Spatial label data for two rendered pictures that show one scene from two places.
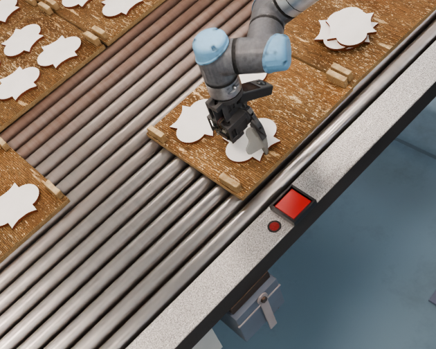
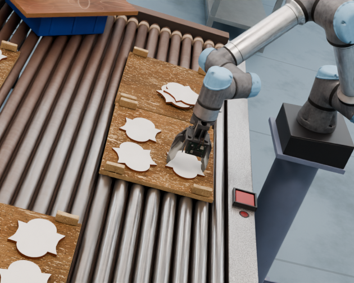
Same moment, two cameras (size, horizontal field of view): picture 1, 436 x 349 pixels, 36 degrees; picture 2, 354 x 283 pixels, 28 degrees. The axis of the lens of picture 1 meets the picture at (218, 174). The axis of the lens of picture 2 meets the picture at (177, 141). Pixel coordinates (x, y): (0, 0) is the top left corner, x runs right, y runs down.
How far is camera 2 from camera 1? 172 cm
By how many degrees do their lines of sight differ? 54
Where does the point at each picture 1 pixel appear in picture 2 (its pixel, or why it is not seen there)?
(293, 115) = not seen: hidden behind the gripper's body
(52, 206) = (73, 232)
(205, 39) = (219, 71)
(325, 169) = (240, 178)
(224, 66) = (231, 91)
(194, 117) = (130, 154)
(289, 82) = (172, 129)
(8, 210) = (37, 242)
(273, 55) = (257, 83)
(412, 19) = not seen: hidden behind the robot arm
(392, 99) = (236, 136)
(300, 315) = not seen: outside the picture
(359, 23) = (187, 92)
